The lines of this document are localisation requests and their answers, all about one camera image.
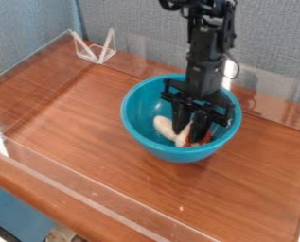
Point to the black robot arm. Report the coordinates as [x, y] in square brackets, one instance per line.
[210, 28]

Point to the white and brown toy mushroom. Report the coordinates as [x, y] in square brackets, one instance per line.
[163, 127]

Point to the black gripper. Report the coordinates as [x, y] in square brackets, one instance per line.
[197, 99]

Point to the clear acrylic front barrier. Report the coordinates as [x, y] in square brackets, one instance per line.
[31, 173]

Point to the clear acrylic corner bracket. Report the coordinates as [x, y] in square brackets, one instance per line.
[95, 53]

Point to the clear acrylic barrier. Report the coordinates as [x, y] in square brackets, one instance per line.
[267, 95]
[31, 173]

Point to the clear acrylic back barrier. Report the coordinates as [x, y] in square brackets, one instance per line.
[267, 95]

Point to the blue plastic bowl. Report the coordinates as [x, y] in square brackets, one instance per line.
[142, 104]

